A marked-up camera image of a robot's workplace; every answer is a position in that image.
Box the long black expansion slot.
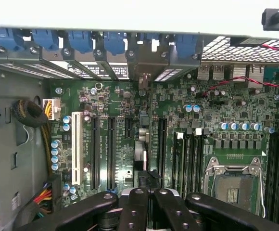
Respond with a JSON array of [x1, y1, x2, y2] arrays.
[[158, 117, 168, 188], [107, 116, 117, 191], [90, 116, 101, 191]]

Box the CPU socket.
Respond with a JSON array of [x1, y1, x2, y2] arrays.
[[204, 156, 267, 217]]

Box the metal socket cover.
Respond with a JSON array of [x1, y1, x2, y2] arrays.
[[205, 157, 263, 176]]

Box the short black expansion slot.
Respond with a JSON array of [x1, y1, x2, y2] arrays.
[[125, 117, 133, 139]]

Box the socket locking lever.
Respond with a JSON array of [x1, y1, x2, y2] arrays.
[[258, 157, 267, 218]]

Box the green motherboard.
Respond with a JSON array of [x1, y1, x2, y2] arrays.
[[49, 64, 279, 217]]

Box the white power connector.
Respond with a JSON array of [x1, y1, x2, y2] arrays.
[[42, 98, 61, 121]]

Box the silver rear port connectors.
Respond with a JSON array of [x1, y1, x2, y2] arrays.
[[197, 64, 265, 89]]

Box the blue slot cover clip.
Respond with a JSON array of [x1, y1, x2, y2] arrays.
[[30, 28, 59, 51], [102, 31, 127, 56], [0, 27, 26, 52], [174, 33, 198, 59], [67, 30, 94, 54]]

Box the open dark PC case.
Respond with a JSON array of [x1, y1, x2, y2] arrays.
[[0, 24, 279, 231]]

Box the coloured power wire bundle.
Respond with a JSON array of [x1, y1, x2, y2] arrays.
[[16, 174, 62, 224]]

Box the black sleeved power cable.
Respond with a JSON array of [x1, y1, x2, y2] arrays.
[[11, 100, 51, 176]]

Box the red black twisted wire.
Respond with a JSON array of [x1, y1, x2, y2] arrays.
[[202, 43, 279, 97]]

